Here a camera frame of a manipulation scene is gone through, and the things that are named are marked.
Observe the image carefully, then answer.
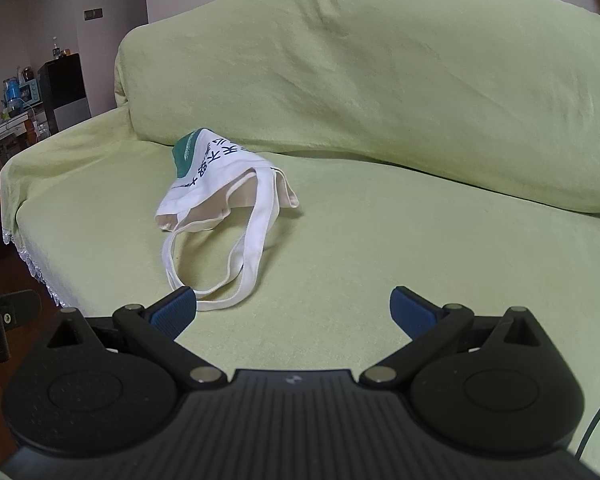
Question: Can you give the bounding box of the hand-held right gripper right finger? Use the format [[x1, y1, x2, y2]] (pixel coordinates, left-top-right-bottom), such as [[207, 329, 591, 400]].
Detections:
[[359, 286, 543, 392]]

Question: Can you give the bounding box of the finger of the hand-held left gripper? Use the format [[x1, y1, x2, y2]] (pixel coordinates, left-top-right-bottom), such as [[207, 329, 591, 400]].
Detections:
[[0, 290, 41, 366]]

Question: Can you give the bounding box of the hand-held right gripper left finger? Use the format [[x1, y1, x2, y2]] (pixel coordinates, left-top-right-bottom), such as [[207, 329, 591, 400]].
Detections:
[[45, 286, 228, 392]]

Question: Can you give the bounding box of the white shopping bag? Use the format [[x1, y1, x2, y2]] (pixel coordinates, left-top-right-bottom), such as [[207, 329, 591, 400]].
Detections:
[[154, 127, 301, 313]]

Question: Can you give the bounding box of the white side table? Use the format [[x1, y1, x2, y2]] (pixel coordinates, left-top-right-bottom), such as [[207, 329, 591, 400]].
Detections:
[[0, 110, 48, 151]]

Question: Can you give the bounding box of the blue water jug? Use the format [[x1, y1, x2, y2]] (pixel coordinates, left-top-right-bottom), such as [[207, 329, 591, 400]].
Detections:
[[2, 77, 23, 111]]

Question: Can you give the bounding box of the black refrigerator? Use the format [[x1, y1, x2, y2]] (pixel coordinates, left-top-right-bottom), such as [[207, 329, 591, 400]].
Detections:
[[37, 52, 92, 136]]

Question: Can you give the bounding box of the black cable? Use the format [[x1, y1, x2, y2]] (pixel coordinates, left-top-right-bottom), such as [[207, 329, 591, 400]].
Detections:
[[572, 385, 600, 463]]

